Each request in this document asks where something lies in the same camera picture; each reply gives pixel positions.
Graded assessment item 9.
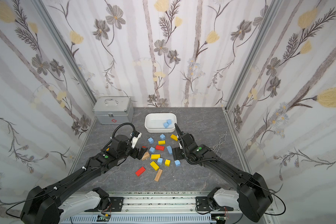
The white vented cable duct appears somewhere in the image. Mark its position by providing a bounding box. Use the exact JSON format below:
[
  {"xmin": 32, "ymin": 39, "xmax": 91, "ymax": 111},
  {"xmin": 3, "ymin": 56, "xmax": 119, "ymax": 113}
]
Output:
[{"xmin": 62, "ymin": 214, "xmax": 216, "ymax": 224}]

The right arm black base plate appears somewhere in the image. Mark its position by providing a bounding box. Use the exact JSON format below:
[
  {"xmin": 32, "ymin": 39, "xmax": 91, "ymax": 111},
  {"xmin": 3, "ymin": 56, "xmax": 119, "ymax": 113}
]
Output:
[{"xmin": 195, "ymin": 197, "xmax": 234, "ymax": 214}]

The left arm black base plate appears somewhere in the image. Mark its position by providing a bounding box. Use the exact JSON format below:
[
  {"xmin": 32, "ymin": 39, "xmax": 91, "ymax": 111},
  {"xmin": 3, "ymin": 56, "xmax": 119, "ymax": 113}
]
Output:
[{"xmin": 96, "ymin": 197, "xmax": 124, "ymax": 212}]

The red long block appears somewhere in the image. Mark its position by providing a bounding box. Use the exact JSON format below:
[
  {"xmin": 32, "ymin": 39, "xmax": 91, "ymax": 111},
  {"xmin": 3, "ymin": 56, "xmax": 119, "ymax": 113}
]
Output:
[{"xmin": 135, "ymin": 167, "xmax": 146, "ymax": 177}]

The natural wood long block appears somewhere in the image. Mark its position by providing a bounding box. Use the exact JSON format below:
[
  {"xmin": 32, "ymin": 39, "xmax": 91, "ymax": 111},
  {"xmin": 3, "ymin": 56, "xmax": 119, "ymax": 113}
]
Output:
[{"xmin": 154, "ymin": 169, "xmax": 163, "ymax": 182}]

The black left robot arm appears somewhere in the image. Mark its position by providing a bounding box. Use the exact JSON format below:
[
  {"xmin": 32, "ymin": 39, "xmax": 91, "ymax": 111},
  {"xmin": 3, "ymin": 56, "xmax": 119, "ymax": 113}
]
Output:
[{"xmin": 20, "ymin": 131, "xmax": 142, "ymax": 224}]

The white plastic tub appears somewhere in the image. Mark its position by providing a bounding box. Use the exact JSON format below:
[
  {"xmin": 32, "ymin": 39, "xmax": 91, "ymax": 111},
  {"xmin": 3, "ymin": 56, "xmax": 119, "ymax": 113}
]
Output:
[{"xmin": 145, "ymin": 113, "xmax": 177, "ymax": 133}]

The silver first aid case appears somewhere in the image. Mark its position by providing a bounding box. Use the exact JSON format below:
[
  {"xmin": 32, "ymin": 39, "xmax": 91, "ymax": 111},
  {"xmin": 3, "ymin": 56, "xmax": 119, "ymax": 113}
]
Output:
[{"xmin": 92, "ymin": 97, "xmax": 133, "ymax": 125}]

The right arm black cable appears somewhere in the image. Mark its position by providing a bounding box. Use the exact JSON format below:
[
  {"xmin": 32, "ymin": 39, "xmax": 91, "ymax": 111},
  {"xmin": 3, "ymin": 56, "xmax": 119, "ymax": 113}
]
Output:
[{"xmin": 174, "ymin": 123, "xmax": 287, "ymax": 217}]

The yellow small block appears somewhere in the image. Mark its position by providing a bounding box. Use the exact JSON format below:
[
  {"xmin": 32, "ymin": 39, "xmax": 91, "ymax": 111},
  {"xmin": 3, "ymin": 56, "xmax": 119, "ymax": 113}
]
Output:
[{"xmin": 158, "ymin": 140, "xmax": 166, "ymax": 145}]

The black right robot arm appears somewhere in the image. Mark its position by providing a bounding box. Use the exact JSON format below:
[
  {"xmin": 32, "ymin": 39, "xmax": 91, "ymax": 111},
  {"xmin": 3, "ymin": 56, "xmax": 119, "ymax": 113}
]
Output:
[{"xmin": 177, "ymin": 131, "xmax": 273, "ymax": 223}]

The yellow long block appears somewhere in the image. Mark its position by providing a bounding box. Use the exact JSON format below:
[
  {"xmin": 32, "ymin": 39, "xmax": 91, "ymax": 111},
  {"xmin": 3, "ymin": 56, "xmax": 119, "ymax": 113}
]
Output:
[{"xmin": 150, "ymin": 161, "xmax": 160, "ymax": 171}]

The red rectangular block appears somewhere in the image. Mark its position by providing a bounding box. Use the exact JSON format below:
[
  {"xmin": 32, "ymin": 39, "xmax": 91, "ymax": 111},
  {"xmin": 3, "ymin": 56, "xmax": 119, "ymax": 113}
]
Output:
[{"xmin": 155, "ymin": 145, "xmax": 165, "ymax": 151}]

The yellow rectangular block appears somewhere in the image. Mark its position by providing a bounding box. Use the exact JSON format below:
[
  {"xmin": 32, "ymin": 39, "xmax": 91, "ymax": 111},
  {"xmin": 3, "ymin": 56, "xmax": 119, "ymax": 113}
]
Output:
[{"xmin": 171, "ymin": 134, "xmax": 178, "ymax": 141}]

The yellow cube block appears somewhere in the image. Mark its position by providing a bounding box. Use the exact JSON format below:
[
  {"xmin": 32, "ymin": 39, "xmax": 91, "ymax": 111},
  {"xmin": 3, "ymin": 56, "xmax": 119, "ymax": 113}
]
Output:
[{"xmin": 165, "ymin": 159, "xmax": 171, "ymax": 167}]

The long light blue block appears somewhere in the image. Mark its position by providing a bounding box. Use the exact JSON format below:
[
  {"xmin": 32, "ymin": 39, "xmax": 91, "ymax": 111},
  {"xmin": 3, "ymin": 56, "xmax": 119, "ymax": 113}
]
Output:
[{"xmin": 167, "ymin": 146, "xmax": 173, "ymax": 155}]

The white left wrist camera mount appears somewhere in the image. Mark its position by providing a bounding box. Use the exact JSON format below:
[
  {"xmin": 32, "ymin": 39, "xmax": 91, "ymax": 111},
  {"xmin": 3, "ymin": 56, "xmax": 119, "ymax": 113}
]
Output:
[{"xmin": 130, "ymin": 131, "xmax": 141, "ymax": 149}]

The yellow flat block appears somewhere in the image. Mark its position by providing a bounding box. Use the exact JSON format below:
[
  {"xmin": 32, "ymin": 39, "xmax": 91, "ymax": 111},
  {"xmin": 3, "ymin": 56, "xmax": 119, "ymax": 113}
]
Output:
[{"xmin": 151, "ymin": 154, "xmax": 161, "ymax": 160}]

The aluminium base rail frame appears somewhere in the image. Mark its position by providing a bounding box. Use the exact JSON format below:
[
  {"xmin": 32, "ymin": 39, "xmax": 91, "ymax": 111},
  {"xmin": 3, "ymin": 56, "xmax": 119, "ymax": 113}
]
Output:
[{"xmin": 39, "ymin": 191, "xmax": 278, "ymax": 224}]

